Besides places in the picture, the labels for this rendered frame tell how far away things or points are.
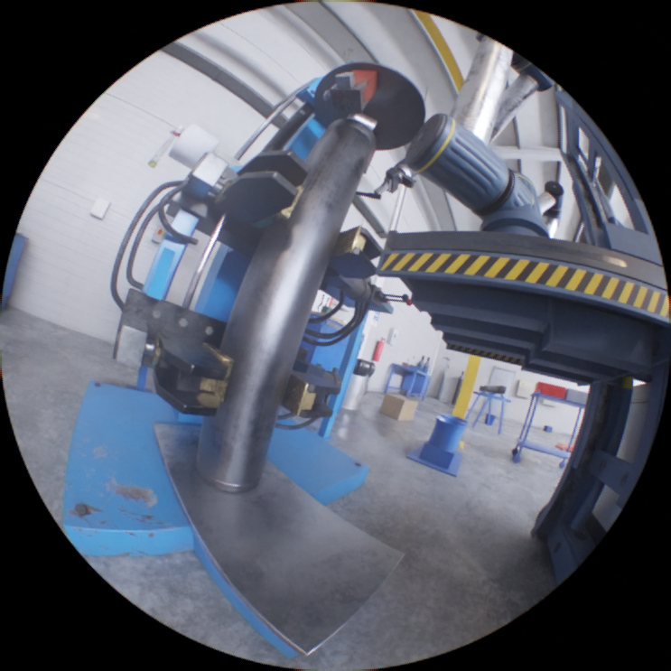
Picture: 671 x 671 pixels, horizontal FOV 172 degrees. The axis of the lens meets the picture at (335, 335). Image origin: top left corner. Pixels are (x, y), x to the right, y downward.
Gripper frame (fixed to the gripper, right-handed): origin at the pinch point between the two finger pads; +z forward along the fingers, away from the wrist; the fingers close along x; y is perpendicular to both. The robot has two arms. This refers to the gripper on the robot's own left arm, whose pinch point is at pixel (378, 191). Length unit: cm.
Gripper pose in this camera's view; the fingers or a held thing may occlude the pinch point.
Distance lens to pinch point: 111.1
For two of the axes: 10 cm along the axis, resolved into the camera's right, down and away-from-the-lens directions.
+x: -1.5, -1.3, -9.8
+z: -6.8, 7.4, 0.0
